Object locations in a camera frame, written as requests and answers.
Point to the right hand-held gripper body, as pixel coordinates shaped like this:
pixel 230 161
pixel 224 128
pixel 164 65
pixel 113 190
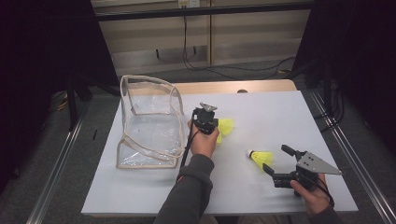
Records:
pixel 311 166

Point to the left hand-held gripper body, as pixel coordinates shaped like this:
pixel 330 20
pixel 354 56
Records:
pixel 205 119

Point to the yellow plastic shuttlecock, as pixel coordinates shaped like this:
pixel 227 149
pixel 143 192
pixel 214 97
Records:
pixel 226 126
pixel 263 157
pixel 219 139

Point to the transparent bag with beige trim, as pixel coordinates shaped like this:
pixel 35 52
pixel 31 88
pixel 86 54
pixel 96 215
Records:
pixel 149 109

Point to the person's left hand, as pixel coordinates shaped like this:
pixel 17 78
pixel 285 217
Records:
pixel 202 144

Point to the person's right hand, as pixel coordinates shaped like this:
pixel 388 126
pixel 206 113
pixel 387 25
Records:
pixel 314 199

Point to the white table sheet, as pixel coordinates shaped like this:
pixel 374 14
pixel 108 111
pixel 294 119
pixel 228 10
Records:
pixel 280 102

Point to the beige wooden cabinet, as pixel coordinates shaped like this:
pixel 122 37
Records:
pixel 249 31

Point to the black curtain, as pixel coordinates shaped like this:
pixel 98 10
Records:
pixel 37 62
pixel 367 62

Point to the black metal stand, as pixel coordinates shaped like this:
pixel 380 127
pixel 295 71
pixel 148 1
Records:
pixel 72 105

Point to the aluminium floor rail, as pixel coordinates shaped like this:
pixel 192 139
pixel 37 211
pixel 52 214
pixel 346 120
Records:
pixel 358 165
pixel 56 174

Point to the white wall socket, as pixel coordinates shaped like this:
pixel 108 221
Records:
pixel 189 3

